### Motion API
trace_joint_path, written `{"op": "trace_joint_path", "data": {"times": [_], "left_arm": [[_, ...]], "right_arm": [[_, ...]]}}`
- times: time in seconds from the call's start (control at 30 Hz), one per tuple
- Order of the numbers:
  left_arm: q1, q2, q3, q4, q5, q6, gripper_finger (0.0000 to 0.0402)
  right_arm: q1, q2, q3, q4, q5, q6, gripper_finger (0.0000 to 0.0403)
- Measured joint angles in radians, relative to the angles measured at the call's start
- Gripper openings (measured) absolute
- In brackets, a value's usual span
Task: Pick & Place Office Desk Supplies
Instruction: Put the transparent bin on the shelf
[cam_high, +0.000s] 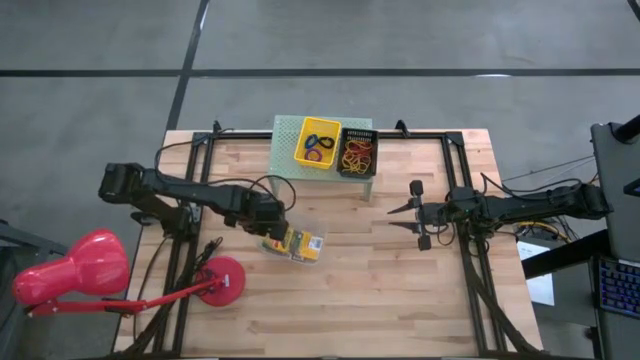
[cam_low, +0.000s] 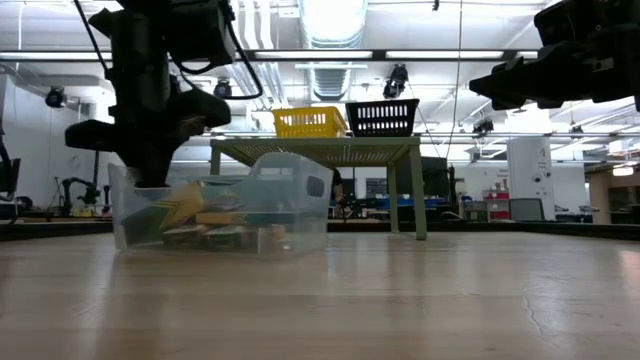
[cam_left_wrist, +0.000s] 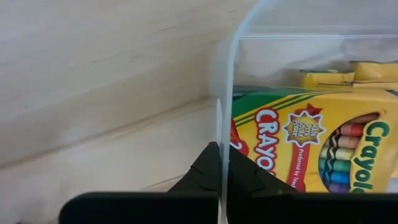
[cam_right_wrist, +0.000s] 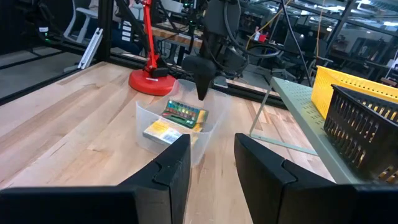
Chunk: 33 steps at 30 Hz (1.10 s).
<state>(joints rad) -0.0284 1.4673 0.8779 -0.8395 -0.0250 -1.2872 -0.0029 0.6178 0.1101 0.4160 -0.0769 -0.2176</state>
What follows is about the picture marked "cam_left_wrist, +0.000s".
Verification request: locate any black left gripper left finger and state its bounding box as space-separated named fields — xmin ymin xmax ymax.
xmin=58 ymin=141 xmax=222 ymax=224

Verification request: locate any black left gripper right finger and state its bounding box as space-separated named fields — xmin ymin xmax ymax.
xmin=226 ymin=146 xmax=398 ymax=224

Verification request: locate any yellow green crayon box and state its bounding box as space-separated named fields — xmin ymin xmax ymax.
xmin=229 ymin=84 xmax=398 ymax=195

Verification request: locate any clear plastic container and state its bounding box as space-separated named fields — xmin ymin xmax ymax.
xmin=211 ymin=0 xmax=398 ymax=224

